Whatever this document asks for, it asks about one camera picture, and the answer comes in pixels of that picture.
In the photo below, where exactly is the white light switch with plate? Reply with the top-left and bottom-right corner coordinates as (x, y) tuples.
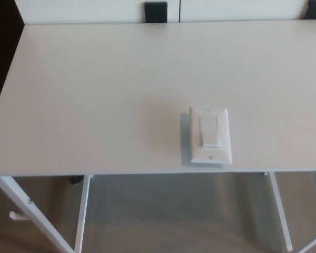
(180, 106), (233, 168)

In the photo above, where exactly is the white cabinet door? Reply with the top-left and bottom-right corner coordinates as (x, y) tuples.
(14, 0), (180, 25)
(179, 0), (316, 22)

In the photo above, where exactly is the white peg on table leg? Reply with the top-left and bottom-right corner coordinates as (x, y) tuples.
(9, 211), (29, 221)

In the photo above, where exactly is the dark brown panel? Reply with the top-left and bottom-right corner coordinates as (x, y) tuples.
(0, 0), (26, 93)

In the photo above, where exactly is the black bracket left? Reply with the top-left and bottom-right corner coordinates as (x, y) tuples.
(144, 2), (168, 24)

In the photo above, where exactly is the white metal table leg frame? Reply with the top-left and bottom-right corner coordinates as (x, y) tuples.
(0, 174), (92, 253)
(263, 171), (293, 252)

